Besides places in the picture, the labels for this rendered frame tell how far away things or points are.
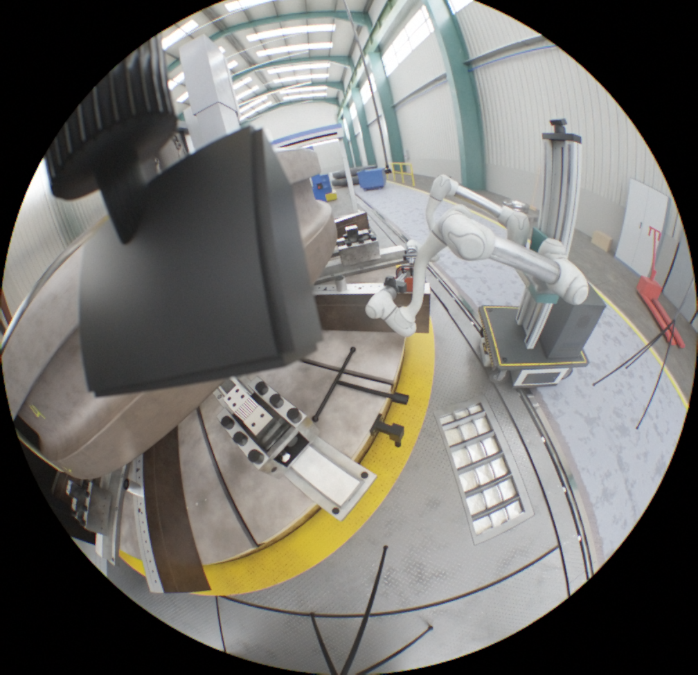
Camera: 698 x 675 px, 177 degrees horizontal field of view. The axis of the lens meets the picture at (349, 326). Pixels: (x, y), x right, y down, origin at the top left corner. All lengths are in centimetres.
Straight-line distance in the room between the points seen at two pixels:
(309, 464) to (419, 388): 106
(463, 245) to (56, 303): 144
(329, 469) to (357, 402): 50
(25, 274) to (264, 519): 334
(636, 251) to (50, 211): 950
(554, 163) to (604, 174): 563
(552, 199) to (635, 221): 477
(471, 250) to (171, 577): 203
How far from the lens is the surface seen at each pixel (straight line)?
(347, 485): 115
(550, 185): 164
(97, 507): 252
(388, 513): 158
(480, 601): 181
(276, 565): 181
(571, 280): 113
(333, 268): 266
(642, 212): 624
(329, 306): 177
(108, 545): 272
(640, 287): 521
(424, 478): 160
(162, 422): 123
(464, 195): 183
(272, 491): 145
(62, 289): 103
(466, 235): 78
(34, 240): 360
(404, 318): 114
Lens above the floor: 157
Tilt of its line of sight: 41 degrees down
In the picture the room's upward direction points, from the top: 15 degrees counter-clockwise
